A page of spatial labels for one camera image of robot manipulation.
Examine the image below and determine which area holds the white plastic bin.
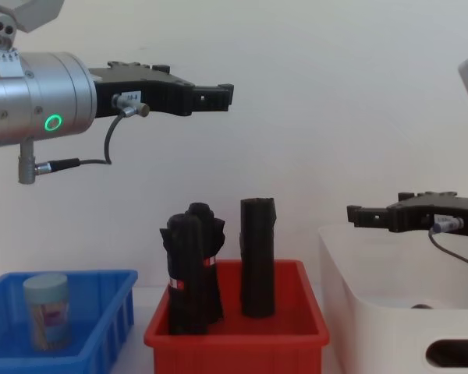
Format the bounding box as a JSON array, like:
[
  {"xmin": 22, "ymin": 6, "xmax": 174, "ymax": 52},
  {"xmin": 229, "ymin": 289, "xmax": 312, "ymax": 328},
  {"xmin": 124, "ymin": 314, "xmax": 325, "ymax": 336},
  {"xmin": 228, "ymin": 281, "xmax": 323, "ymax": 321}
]
[{"xmin": 317, "ymin": 224, "xmax": 468, "ymax": 374}]

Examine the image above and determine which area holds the blue plastic bin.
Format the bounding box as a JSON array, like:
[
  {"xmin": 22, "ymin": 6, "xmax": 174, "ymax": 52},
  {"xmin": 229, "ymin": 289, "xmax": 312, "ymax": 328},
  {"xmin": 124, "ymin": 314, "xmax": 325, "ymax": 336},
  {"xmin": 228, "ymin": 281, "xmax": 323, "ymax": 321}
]
[{"xmin": 0, "ymin": 269, "xmax": 139, "ymax": 374}]

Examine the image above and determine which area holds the red plastic bin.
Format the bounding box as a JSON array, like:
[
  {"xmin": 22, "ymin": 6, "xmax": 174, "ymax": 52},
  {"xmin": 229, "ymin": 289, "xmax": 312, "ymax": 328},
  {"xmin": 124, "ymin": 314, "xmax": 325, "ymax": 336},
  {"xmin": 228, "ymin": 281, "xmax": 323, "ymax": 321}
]
[{"xmin": 144, "ymin": 259, "xmax": 331, "ymax": 374}]

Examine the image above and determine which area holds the grey left gripper cable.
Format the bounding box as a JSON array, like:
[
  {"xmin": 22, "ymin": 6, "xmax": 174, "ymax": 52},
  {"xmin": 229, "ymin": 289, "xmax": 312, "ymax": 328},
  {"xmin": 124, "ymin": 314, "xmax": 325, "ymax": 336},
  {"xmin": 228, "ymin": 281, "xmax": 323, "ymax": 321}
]
[{"xmin": 34, "ymin": 94, "xmax": 151, "ymax": 175}]

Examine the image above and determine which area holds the grey right gripper cable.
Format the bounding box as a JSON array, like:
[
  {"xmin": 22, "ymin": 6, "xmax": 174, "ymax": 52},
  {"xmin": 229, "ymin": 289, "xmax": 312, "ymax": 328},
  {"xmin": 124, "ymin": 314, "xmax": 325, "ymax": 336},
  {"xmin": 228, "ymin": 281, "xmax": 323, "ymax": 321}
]
[{"xmin": 428, "ymin": 216, "xmax": 468, "ymax": 270}]

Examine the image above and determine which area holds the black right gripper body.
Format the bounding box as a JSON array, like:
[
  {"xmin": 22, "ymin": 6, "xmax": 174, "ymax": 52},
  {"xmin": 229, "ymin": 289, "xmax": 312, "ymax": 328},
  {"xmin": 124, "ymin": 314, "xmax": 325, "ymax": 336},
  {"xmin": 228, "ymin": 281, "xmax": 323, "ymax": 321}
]
[{"xmin": 387, "ymin": 191, "xmax": 468, "ymax": 238}]

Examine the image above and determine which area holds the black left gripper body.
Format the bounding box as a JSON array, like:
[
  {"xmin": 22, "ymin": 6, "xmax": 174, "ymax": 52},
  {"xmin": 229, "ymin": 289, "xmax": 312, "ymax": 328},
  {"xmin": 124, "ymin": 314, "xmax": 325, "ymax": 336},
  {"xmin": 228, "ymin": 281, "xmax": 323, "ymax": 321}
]
[{"xmin": 88, "ymin": 61, "xmax": 197, "ymax": 118}]

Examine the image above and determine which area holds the tall black roll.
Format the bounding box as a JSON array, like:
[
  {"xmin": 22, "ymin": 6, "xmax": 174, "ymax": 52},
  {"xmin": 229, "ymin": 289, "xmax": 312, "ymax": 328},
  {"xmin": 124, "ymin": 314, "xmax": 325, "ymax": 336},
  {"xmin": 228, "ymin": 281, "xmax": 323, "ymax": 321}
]
[{"xmin": 239, "ymin": 197, "xmax": 278, "ymax": 320}]

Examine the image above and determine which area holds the black roll with red band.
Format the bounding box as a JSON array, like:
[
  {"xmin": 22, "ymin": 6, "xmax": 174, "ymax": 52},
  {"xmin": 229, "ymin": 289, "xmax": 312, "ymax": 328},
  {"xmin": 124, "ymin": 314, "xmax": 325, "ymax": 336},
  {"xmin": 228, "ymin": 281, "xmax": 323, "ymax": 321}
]
[
  {"xmin": 184, "ymin": 202, "xmax": 227, "ymax": 325},
  {"xmin": 159, "ymin": 213, "xmax": 211, "ymax": 337}
]

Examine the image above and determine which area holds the clear jar with pale lid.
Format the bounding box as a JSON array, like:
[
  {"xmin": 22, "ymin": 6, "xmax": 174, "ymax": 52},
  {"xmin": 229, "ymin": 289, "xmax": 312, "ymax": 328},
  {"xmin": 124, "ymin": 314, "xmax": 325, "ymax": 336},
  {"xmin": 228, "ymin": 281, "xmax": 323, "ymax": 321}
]
[{"xmin": 23, "ymin": 273, "xmax": 72, "ymax": 352}]

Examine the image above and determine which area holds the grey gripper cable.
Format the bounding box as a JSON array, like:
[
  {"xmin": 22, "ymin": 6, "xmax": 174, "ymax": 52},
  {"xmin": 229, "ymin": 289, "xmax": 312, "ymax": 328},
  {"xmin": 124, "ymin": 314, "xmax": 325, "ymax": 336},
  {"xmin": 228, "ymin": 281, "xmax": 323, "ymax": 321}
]
[
  {"xmin": 428, "ymin": 216, "xmax": 468, "ymax": 270},
  {"xmin": 34, "ymin": 94, "xmax": 151, "ymax": 175}
]

